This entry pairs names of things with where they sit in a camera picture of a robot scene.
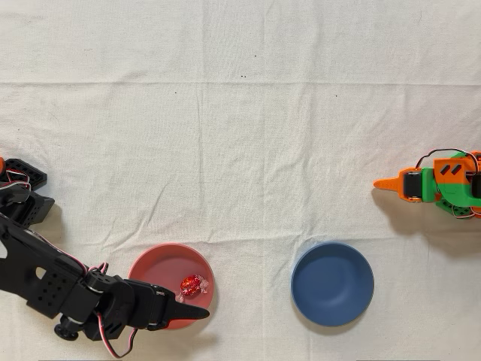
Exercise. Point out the red candy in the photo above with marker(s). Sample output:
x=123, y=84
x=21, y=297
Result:
x=189, y=286

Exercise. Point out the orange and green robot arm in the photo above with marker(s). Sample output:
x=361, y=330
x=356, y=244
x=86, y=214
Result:
x=451, y=173

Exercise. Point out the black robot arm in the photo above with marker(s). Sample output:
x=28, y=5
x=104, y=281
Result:
x=30, y=263

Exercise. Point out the red bowl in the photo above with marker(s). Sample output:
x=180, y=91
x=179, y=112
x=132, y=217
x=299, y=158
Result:
x=165, y=267

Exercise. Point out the blue bowl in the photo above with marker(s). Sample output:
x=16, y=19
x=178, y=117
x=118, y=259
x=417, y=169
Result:
x=332, y=284

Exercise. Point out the white tablecloth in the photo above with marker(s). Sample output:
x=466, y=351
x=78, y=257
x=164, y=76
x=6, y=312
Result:
x=240, y=131

